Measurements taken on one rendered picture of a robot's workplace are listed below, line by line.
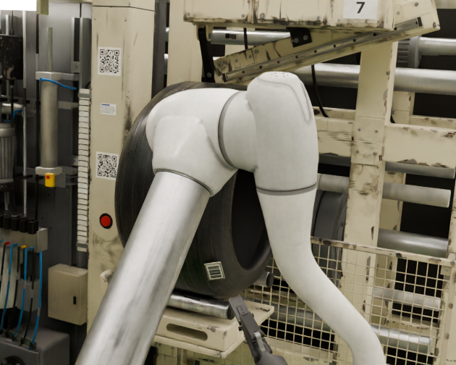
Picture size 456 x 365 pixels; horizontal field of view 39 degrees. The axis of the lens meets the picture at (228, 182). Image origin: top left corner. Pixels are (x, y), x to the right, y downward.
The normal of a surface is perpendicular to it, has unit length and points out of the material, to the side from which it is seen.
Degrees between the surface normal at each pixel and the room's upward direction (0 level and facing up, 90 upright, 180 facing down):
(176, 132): 63
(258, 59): 90
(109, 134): 90
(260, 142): 97
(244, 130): 90
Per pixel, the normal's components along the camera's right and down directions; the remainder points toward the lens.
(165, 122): -0.64, -0.31
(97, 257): -0.42, 0.14
